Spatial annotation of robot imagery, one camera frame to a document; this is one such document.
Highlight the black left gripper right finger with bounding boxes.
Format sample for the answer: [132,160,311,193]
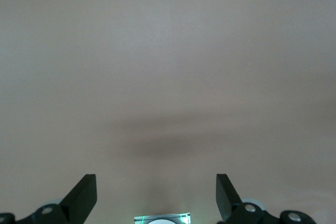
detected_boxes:
[216,173,316,224]

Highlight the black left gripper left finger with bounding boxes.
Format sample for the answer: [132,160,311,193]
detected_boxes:
[0,173,97,224]

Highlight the brown table cover sheet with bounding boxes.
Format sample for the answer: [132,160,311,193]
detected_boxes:
[0,0,336,224]

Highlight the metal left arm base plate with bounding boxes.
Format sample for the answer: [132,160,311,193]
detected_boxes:
[133,211,192,224]

